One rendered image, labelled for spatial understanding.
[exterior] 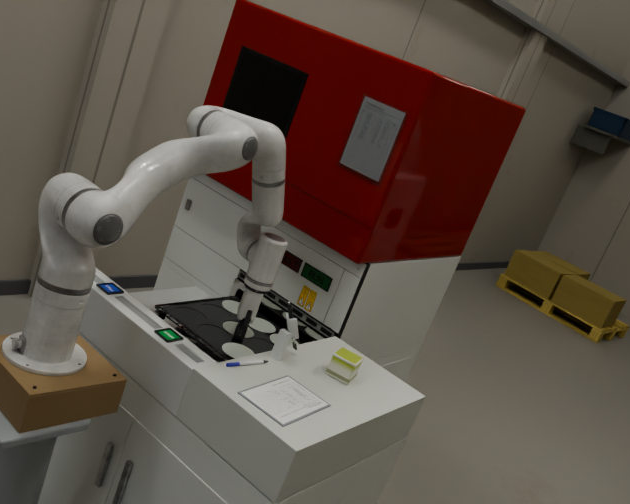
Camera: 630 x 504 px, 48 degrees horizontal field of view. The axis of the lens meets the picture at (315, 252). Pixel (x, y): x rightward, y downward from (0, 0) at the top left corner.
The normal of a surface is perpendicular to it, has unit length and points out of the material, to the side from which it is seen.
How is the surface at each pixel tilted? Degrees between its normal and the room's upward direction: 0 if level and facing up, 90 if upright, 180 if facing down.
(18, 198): 90
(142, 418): 90
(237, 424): 90
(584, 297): 90
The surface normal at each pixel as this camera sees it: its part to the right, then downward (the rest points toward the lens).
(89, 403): 0.70, 0.44
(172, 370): -0.58, 0.03
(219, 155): 0.06, 0.62
